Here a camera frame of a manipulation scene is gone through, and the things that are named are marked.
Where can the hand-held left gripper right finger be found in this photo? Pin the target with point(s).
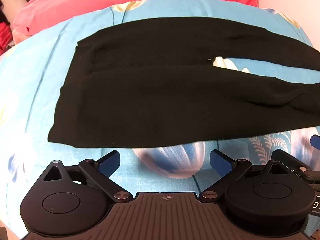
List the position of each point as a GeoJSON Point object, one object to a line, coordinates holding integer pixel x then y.
{"type": "Point", "coordinates": [219, 162]}

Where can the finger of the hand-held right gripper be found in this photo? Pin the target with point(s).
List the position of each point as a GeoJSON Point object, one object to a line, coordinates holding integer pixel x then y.
{"type": "Point", "coordinates": [290, 158]}
{"type": "Point", "coordinates": [315, 140]}

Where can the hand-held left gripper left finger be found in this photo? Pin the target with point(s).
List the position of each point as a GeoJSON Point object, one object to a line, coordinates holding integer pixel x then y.
{"type": "Point", "coordinates": [110, 162]}

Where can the black pants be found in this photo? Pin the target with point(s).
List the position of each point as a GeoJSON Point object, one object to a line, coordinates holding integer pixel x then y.
{"type": "Point", "coordinates": [160, 97]}

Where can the blue floral blanket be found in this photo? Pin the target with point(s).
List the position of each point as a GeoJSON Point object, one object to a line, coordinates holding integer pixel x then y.
{"type": "Point", "coordinates": [37, 85]}

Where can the red folded cloth stack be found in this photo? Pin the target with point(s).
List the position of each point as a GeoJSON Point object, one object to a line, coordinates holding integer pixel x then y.
{"type": "Point", "coordinates": [5, 36]}

